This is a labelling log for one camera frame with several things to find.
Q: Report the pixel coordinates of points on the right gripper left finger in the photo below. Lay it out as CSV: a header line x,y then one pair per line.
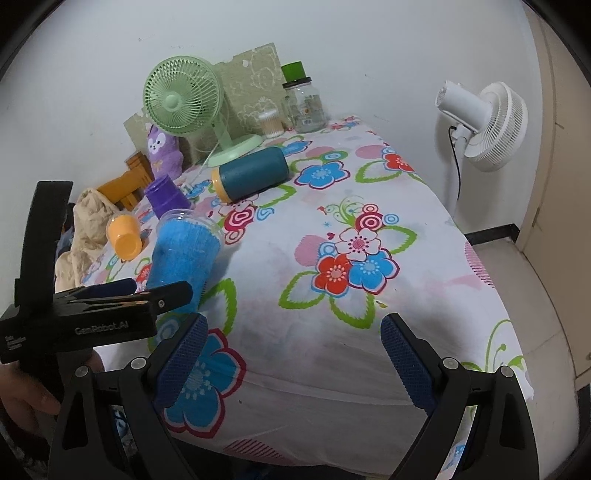
x,y
110,425

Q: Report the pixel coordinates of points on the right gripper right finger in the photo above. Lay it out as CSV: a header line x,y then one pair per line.
x,y
501,442

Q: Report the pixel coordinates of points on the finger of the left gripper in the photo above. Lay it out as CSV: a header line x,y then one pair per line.
x,y
122,287
158,300

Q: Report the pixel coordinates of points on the blue plastic cup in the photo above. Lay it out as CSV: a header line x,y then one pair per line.
x,y
186,247

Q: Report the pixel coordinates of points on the orange plastic cup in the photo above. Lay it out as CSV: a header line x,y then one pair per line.
x,y
123,233

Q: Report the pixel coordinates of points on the purple plastic cup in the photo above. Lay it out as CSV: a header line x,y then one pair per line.
x,y
163,196

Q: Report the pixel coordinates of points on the teal cup with yellow rim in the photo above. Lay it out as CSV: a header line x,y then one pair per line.
x,y
250,174

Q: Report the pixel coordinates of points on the person's left hand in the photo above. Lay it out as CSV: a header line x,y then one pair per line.
x,y
24,398

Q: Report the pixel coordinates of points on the beige puffer jacket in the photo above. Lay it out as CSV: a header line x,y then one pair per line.
x,y
91,214

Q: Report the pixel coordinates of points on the wooden chair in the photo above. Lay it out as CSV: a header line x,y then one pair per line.
x,y
126,191

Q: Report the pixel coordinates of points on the purple plush bunny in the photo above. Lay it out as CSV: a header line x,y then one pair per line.
x,y
164,154

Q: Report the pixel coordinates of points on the floral tablecloth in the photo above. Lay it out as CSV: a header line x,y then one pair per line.
x,y
293,371

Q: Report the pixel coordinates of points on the green desk fan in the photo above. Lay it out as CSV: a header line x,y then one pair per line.
x,y
183,96

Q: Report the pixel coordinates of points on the toothpick container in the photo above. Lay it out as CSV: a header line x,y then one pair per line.
x,y
270,123

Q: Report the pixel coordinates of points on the green patterned board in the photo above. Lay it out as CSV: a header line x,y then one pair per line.
x,y
252,82

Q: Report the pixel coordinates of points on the glass jar with green lid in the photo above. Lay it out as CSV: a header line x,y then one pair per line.
x,y
302,101

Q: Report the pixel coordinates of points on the white standing fan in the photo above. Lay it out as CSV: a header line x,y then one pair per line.
x,y
488,129

